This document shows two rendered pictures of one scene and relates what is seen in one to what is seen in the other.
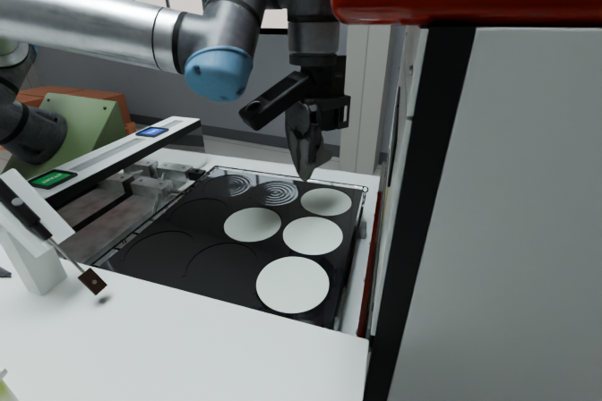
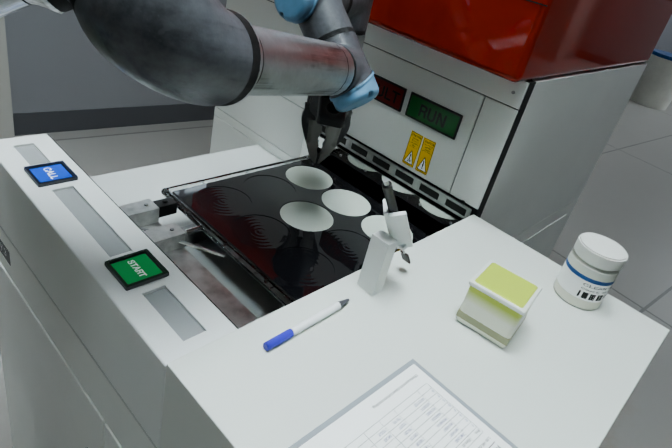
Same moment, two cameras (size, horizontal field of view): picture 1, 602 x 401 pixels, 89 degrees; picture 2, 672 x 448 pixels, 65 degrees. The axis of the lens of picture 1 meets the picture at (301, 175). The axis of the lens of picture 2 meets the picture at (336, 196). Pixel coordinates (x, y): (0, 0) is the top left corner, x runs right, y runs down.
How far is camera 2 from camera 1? 0.86 m
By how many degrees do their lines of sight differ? 60
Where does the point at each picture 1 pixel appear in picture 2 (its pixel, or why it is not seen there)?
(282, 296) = not seen: hidden behind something
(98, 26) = (329, 71)
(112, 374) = (458, 276)
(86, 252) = (241, 314)
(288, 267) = (372, 225)
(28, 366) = (439, 299)
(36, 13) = (305, 70)
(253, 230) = (317, 219)
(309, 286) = not seen: hidden behind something
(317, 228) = (341, 197)
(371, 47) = not seen: outside the picture
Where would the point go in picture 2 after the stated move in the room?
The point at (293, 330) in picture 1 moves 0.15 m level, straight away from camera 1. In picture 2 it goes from (459, 226) to (381, 194)
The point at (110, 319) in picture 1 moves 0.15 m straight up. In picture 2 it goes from (420, 270) to (452, 182)
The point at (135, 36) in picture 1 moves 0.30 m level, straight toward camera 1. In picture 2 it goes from (342, 74) to (550, 121)
